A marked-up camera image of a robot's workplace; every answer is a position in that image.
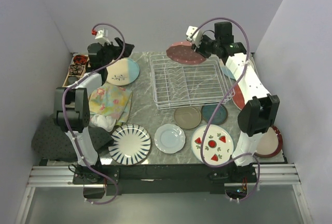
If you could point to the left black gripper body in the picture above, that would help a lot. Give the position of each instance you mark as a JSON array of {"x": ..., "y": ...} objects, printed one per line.
[{"x": 111, "y": 53}]

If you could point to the cream blue plate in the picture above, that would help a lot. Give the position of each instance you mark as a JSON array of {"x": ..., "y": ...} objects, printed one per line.
[
  {"x": 226, "y": 71},
  {"x": 123, "y": 72}
]

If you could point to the white wire dish rack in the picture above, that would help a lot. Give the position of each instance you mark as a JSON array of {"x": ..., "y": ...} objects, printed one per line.
[{"x": 179, "y": 85}]

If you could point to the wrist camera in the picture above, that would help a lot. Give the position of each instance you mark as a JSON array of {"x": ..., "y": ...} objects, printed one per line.
[
  {"x": 194, "y": 36},
  {"x": 101, "y": 36}
]

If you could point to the pink polka dot plate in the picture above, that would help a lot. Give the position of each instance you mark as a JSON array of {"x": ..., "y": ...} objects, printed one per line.
[{"x": 181, "y": 52}]

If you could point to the cream blue plate left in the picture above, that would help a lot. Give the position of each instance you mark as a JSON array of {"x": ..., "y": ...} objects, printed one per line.
[{"x": 123, "y": 72}]

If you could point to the maroon rim beige plate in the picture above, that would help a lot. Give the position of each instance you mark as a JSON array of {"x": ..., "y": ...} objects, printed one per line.
[{"x": 270, "y": 144}]

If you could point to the cream blue plate right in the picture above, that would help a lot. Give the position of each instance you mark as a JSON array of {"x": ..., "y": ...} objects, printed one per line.
[{"x": 226, "y": 71}]

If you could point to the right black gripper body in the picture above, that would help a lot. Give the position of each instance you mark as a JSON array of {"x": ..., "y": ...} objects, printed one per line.
[{"x": 207, "y": 46}]

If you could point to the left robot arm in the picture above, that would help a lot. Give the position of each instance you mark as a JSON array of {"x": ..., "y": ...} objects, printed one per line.
[{"x": 71, "y": 104}]

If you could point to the light blue scalloped plate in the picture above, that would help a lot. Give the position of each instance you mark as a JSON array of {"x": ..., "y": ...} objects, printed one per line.
[{"x": 169, "y": 138}]

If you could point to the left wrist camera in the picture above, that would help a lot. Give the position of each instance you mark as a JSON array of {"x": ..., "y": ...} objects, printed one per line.
[{"x": 101, "y": 36}]

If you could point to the watermelon pattern plate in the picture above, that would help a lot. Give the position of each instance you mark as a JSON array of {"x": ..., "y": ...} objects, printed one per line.
[{"x": 218, "y": 145}]

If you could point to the grey fabric item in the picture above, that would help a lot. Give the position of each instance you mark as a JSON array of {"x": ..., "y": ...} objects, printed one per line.
[{"x": 71, "y": 80}]

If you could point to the black table front beam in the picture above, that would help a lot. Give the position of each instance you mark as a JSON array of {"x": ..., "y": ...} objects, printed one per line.
[{"x": 172, "y": 178}]

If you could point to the floral pastel cloth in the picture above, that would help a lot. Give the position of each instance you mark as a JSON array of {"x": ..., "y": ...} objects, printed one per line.
[{"x": 111, "y": 101}]

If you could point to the wooden compartment box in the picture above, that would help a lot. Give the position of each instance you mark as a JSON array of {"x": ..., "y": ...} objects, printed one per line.
[{"x": 86, "y": 67}]

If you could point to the beige saucer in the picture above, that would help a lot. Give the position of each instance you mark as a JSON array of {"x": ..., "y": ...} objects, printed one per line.
[{"x": 187, "y": 117}]

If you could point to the dark dotted cloth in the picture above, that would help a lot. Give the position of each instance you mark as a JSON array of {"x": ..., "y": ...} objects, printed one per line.
[{"x": 51, "y": 143}]

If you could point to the blue striped white plate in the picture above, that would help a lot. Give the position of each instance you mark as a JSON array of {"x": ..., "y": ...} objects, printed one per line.
[{"x": 131, "y": 145}]

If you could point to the red teal floral plate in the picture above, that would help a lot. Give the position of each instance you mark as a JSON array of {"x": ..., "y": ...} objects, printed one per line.
[{"x": 238, "y": 98}]

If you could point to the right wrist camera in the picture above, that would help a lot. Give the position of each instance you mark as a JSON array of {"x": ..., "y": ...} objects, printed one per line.
[{"x": 194, "y": 36}]

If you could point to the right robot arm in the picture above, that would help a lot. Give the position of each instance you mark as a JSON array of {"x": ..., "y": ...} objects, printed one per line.
[{"x": 260, "y": 107}]

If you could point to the red black fabric item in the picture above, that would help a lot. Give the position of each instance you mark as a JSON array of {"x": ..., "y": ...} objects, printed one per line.
[{"x": 80, "y": 59}]

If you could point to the patterned brown fabric item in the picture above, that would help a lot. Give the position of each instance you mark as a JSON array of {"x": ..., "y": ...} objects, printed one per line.
[{"x": 76, "y": 70}]

